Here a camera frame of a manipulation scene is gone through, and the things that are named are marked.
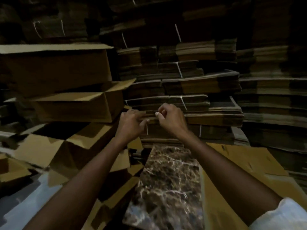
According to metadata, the person's left hand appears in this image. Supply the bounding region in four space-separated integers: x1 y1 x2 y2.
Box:
115 109 150 143

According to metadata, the person's right hand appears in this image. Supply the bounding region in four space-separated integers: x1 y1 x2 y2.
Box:
155 103 190 140

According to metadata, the brown cardboard bundle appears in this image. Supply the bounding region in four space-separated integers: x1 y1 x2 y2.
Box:
125 110 244 127

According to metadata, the person's left forearm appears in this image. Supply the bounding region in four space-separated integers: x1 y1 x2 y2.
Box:
23 136 138 230

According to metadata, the person's right forearm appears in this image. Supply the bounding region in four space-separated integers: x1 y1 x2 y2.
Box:
175 130 283 226

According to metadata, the medium open cardboard box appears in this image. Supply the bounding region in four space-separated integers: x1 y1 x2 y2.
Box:
29 78 137 123

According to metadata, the pile of flattened cardboard stacks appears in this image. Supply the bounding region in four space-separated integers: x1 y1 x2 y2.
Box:
0 0 307 187

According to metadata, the open cardboard box with flaps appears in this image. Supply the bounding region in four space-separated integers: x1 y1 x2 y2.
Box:
14 122 144 230

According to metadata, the flat tan cardboard sheet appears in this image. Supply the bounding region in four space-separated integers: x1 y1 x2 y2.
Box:
200 142 307 230

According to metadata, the large open cardboard box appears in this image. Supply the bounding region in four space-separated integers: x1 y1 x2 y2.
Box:
0 44 114 98

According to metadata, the small cardboard box corner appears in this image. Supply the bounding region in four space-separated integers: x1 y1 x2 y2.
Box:
0 153 33 187

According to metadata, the white shirt sleeve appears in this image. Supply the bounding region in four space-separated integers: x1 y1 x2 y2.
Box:
249 197 307 230

